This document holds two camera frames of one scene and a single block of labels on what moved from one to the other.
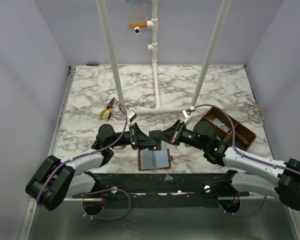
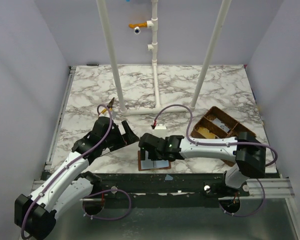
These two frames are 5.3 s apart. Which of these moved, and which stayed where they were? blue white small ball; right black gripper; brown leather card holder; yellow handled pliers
Moved: right black gripper
Stayed: yellow handled pliers; blue white small ball; brown leather card holder
